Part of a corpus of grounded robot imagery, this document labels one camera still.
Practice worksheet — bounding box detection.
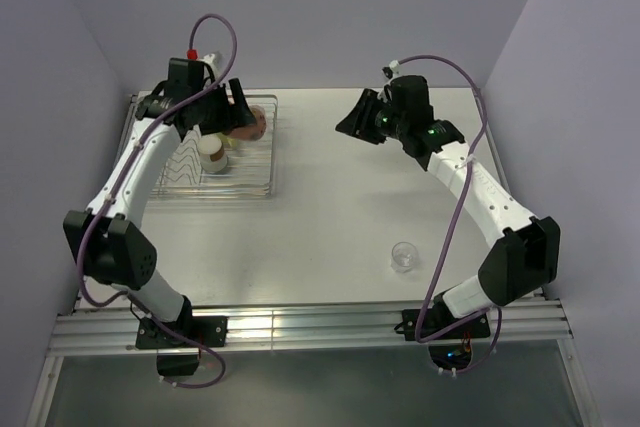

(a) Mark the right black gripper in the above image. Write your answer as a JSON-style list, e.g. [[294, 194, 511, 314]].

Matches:
[[335, 88, 408, 145]]

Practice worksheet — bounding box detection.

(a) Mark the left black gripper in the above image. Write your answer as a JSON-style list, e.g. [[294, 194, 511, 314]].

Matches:
[[191, 78, 256, 136]]

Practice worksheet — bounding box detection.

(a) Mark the pink patterned ceramic mug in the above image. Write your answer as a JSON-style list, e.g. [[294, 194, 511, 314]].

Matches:
[[228, 105, 267, 142]]

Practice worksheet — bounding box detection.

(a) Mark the pale yellow plastic mug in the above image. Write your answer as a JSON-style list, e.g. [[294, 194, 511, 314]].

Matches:
[[217, 133, 240, 150]]

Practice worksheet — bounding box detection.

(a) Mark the brown metal-lined cup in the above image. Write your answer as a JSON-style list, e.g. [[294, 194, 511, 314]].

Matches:
[[197, 135, 228, 174]]

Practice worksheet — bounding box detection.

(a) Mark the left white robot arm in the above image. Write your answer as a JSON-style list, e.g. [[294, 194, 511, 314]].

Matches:
[[63, 51, 258, 346]]

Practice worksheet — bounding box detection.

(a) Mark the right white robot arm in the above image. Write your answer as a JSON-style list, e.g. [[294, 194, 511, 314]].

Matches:
[[335, 75, 561, 343]]

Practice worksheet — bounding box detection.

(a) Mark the small clear plastic glass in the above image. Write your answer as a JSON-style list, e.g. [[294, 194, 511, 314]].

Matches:
[[390, 242, 419, 273]]

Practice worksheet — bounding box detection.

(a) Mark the clear wire dish rack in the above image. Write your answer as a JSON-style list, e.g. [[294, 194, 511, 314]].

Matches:
[[150, 94, 278, 202]]

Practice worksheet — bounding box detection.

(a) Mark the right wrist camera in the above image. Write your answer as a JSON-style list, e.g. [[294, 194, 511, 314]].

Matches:
[[382, 60, 402, 83]]

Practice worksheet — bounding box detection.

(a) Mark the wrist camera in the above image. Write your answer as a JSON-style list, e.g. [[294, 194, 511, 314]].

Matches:
[[186, 49, 225, 75], [382, 60, 402, 83]]

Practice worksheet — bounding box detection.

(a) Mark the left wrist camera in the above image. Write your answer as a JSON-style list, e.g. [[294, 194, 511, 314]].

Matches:
[[186, 49, 225, 75]]

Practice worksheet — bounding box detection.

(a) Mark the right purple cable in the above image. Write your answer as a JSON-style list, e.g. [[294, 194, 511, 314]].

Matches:
[[399, 53, 503, 376]]

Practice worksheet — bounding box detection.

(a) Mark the purple cable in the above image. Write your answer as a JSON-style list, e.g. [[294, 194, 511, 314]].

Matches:
[[399, 53, 503, 376], [75, 13, 238, 390]]

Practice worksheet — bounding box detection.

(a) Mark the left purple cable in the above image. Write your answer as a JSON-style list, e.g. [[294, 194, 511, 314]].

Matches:
[[75, 13, 238, 390]]

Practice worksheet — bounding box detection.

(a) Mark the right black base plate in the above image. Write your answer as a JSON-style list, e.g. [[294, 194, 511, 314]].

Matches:
[[394, 308, 491, 342]]

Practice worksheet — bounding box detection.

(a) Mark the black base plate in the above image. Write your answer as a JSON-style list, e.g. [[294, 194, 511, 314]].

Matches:
[[394, 308, 491, 342], [135, 316, 228, 350]]

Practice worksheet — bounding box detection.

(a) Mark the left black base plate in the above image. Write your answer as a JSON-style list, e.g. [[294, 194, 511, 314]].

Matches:
[[135, 316, 228, 350]]

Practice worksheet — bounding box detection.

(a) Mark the aluminium rail frame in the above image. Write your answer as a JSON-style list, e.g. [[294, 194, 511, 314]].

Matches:
[[53, 88, 570, 355]]

